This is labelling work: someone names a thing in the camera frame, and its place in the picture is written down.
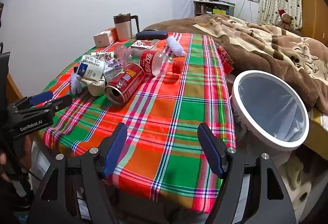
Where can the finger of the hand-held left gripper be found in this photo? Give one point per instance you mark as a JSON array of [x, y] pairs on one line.
[[41, 97], [60, 102]]

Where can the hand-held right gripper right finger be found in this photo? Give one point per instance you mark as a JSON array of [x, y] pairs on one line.
[[210, 152]]

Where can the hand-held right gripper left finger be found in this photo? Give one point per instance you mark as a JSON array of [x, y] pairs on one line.
[[115, 152]]

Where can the small white foam net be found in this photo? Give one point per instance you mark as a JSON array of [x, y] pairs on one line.
[[75, 84]]

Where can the white paper cup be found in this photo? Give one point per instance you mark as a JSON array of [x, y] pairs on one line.
[[91, 67]]

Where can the white round bin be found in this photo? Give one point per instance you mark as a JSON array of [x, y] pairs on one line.
[[238, 111]]

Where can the purple drink carton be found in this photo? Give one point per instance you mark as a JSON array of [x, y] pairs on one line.
[[112, 64]]

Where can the red soda can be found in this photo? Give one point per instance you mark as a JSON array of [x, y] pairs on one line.
[[125, 80]]

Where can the clear plastic bin liner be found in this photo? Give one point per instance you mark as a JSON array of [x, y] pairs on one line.
[[271, 108]]

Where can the plastic bottle with red label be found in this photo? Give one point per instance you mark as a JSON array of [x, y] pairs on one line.
[[148, 61]]

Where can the red white drink carton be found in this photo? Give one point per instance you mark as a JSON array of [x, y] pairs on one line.
[[143, 44]]

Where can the plaid tablecloth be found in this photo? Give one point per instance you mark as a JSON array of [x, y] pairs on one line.
[[158, 116]]

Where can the white orange cardboard box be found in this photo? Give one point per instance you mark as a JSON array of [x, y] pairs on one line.
[[103, 38]]

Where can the cream slipper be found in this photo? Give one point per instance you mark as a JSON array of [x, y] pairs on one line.
[[302, 198], [294, 172]]

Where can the beige tumbler with brown lid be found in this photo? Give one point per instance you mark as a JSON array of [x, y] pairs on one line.
[[123, 29]]

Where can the wooden bed headboard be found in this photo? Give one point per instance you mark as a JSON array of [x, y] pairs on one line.
[[317, 139]]

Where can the dark glasses case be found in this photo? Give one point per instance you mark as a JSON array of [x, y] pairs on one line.
[[151, 35]]

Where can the brown beige blanket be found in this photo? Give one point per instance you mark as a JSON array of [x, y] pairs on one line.
[[256, 42]]

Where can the small shelf unit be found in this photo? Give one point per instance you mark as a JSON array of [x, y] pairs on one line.
[[205, 9]]

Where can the teddy bear with red hat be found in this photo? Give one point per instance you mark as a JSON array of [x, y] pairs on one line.
[[286, 20]]

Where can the orange wooden wardrobe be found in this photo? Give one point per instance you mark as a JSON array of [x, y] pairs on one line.
[[315, 9]]

